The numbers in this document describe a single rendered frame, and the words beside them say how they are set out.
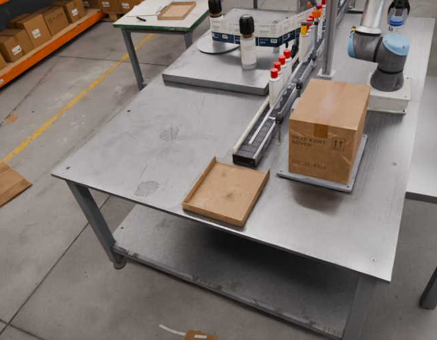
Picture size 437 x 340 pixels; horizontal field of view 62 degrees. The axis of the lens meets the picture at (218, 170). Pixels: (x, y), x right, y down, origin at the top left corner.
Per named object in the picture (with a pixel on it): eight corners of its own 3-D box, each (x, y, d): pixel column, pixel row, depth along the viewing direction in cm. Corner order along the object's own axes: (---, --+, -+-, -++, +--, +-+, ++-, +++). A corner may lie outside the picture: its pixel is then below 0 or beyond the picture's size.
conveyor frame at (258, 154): (326, 17, 267) (326, 11, 264) (341, 18, 263) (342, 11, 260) (232, 162, 165) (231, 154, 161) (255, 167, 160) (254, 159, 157)
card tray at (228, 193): (215, 161, 166) (214, 154, 164) (270, 174, 156) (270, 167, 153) (183, 208, 148) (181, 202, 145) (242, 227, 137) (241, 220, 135)
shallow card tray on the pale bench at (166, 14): (172, 5, 334) (171, 1, 332) (196, 5, 328) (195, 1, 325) (157, 20, 311) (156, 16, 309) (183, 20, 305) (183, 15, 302)
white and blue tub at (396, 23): (388, 28, 216) (390, 16, 212) (400, 29, 214) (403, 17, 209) (387, 33, 212) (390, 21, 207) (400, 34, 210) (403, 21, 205)
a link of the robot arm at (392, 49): (400, 74, 167) (408, 46, 157) (370, 67, 173) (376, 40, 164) (407, 61, 173) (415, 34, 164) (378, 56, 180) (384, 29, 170)
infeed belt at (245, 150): (328, 16, 266) (328, 11, 263) (339, 17, 263) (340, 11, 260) (235, 160, 163) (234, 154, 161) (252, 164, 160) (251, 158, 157)
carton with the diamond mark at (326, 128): (307, 129, 172) (311, 77, 154) (361, 139, 163) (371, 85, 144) (288, 171, 153) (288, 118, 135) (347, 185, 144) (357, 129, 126)
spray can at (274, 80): (271, 103, 186) (270, 66, 172) (281, 104, 184) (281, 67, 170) (268, 108, 183) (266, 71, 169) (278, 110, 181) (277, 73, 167)
